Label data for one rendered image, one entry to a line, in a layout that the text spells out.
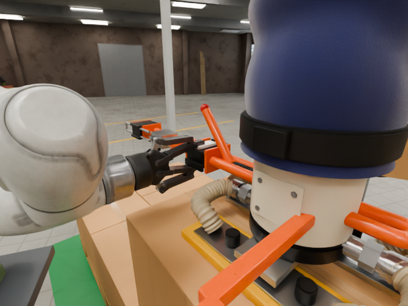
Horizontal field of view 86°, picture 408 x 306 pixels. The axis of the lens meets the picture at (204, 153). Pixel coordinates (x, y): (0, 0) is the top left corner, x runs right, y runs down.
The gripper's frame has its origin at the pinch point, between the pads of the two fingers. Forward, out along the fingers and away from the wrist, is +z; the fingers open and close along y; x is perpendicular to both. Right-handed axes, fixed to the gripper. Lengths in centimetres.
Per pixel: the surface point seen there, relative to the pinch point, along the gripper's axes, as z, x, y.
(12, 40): 12, -1572, -178
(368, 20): -6.7, 33.0, -24.3
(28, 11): 76, -1172, -250
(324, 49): -9.3, 30.4, -21.8
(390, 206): 261, 13, 120
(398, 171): 182, 19, 52
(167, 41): 182, -315, -70
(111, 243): -12, -62, 66
